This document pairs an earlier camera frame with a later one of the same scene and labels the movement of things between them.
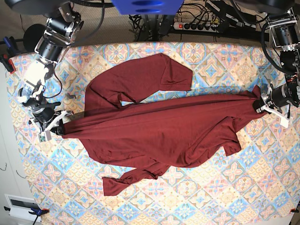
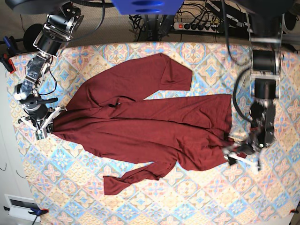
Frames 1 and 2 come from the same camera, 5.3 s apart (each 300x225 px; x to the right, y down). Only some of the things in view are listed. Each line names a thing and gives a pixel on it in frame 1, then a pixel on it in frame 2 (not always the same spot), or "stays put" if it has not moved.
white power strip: [196, 26] stays put
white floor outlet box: [20, 206] stays put
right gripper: [276, 100] -> [249, 151]
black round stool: [32, 35] stays put
